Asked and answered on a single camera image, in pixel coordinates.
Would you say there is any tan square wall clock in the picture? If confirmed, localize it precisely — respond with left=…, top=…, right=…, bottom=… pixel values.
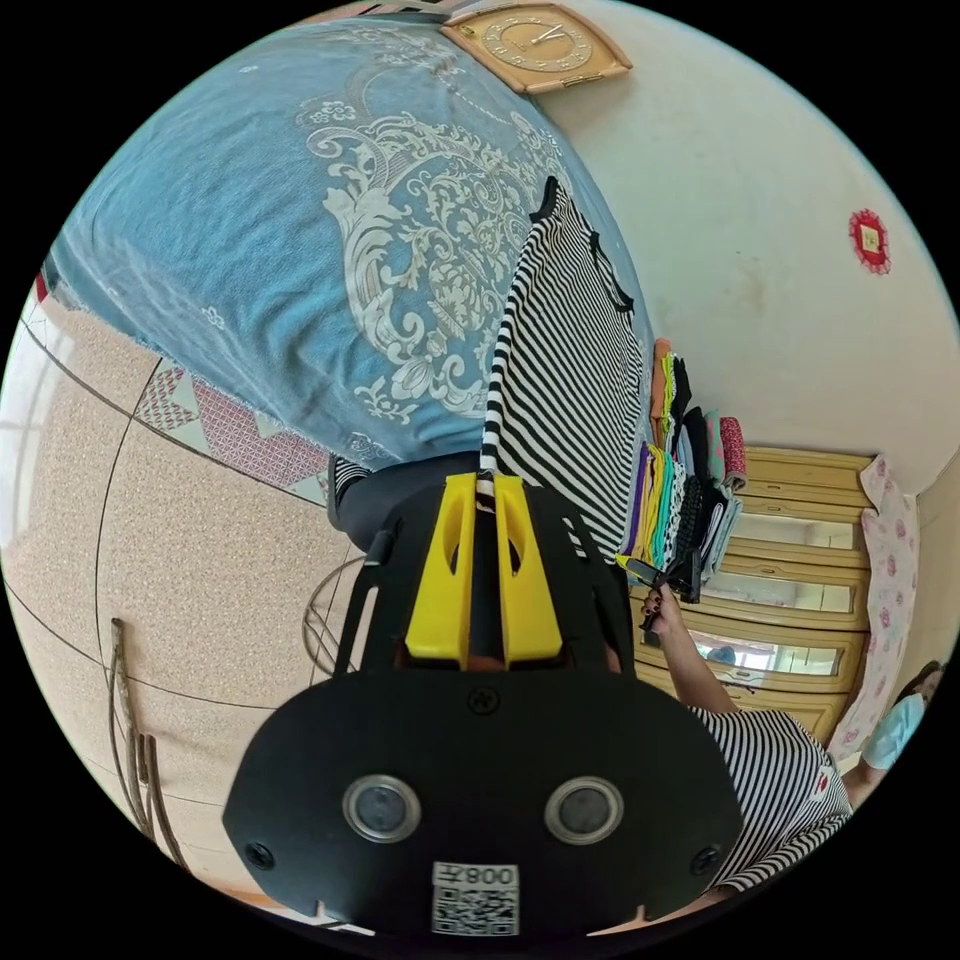
left=440, top=2, right=634, bottom=96

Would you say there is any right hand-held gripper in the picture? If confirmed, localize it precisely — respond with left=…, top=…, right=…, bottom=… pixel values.
left=615, top=549, right=704, bottom=651

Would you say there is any black and white striped sleeveless shirt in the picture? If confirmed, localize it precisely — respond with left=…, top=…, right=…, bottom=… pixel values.
left=477, top=176, right=655, bottom=565

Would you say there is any pile of clothes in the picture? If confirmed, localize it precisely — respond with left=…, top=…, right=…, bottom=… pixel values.
left=619, top=337, right=749, bottom=601

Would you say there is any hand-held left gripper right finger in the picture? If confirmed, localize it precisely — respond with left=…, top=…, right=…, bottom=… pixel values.
left=493, top=475, right=565, bottom=669

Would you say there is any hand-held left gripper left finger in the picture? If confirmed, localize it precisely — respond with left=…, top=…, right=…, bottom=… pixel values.
left=404, top=473, right=479, bottom=670

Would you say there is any person's right hand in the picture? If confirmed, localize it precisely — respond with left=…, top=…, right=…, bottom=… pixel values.
left=638, top=583, right=681, bottom=639

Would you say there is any yellow wooden cupboard with mirrors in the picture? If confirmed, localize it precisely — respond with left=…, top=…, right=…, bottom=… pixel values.
left=628, top=445, right=880, bottom=748

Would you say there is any person's body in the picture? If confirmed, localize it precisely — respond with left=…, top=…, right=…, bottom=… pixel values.
left=326, top=454, right=951, bottom=904

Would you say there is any bed with blue patterned quilt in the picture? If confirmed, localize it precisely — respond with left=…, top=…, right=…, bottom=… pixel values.
left=43, top=13, right=657, bottom=490

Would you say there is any person's right forearm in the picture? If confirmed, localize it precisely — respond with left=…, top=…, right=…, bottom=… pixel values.
left=659, top=599, right=742, bottom=715

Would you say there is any red round wall ornament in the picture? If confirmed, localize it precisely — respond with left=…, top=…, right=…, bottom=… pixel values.
left=847, top=207, right=895, bottom=276

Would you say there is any pink floral curtain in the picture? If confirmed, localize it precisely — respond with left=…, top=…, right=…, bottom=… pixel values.
left=826, top=452, right=922, bottom=762

